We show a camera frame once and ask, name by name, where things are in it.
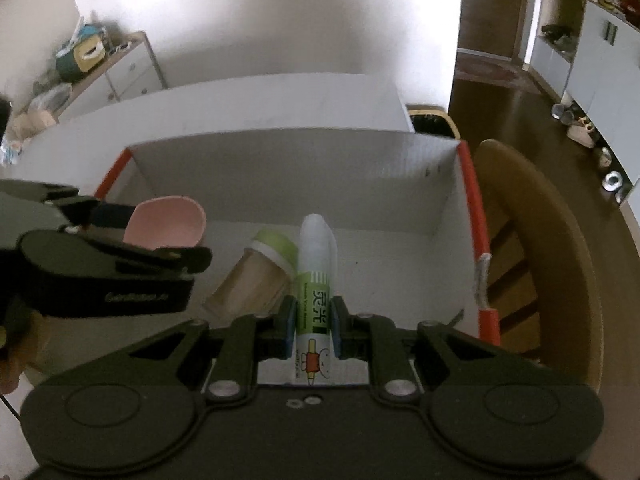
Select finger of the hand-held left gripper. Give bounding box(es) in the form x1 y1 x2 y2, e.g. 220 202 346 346
42 195 137 235
17 229 213 282

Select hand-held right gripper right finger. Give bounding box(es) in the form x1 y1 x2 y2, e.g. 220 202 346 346
331 296 502 405

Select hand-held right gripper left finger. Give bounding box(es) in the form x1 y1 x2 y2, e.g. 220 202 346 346
125 296 297 405

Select pink plastic scoop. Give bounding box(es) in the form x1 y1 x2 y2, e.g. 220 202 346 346
122 196 207 251

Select white glue stick green label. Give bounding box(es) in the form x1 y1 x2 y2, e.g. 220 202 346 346
292 213 337 387

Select red and white cardboard box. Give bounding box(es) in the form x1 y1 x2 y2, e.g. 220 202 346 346
92 127 502 391

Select person's left hand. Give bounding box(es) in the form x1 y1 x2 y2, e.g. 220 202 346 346
0 310 32 397

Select beige jar with green lid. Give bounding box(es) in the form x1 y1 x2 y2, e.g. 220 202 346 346
202 228 300 319

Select clear plastic bag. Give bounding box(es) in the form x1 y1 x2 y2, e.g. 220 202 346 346
27 82 74 118

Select white wooden sideboard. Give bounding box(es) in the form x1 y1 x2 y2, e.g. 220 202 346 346
50 30 169 123

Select green and yellow tissue box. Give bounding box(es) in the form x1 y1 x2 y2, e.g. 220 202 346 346
55 35 107 82

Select white shoe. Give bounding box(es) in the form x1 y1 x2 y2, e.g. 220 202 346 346
566 117 600 150

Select grey shoes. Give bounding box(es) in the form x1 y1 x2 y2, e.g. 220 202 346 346
551 102 582 125

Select brown door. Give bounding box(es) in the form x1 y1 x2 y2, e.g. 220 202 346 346
457 0 532 59

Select white wall cabinet unit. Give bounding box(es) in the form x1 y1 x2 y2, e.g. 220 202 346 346
527 0 640 211

